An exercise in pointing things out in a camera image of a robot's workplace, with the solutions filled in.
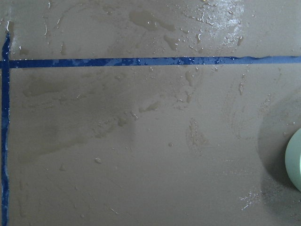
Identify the mint green bowl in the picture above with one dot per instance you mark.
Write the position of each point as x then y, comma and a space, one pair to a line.
293, 159

